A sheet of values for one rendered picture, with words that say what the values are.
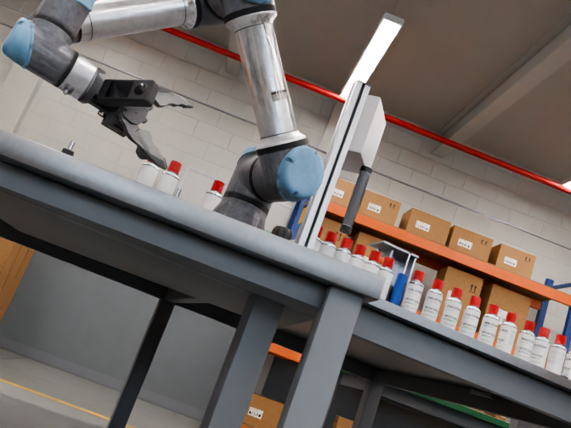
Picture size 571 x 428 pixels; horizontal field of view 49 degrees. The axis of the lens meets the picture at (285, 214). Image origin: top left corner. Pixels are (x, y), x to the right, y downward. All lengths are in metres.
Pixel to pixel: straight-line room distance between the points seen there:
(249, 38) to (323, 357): 0.69
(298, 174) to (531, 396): 0.70
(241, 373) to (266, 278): 0.22
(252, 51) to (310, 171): 0.28
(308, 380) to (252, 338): 0.20
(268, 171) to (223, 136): 5.27
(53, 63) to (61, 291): 5.30
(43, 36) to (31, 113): 5.71
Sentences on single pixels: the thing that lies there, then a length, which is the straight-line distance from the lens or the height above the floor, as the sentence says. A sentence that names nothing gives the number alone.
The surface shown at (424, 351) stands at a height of 0.77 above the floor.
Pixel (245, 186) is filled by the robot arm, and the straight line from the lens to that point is 1.45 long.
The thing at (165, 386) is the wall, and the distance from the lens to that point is 6.27.
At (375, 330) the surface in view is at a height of 0.77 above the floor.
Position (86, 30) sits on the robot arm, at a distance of 1.37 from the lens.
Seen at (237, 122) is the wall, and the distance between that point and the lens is 6.69.
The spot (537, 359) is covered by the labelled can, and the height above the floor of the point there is 0.97.
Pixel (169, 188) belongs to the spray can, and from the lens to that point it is 1.79.
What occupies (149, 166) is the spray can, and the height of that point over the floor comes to 1.04.
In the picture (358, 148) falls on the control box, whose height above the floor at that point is 1.30.
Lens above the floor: 0.62
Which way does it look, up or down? 14 degrees up
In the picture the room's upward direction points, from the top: 21 degrees clockwise
